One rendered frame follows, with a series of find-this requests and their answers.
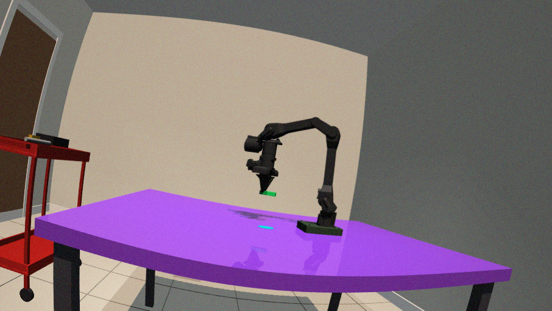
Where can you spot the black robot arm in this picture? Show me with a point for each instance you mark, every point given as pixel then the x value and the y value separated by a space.
pixel 327 215

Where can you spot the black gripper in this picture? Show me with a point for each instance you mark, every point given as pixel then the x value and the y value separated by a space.
pixel 266 170

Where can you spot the green rectangular post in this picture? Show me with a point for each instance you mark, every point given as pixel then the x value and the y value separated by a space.
pixel 269 193

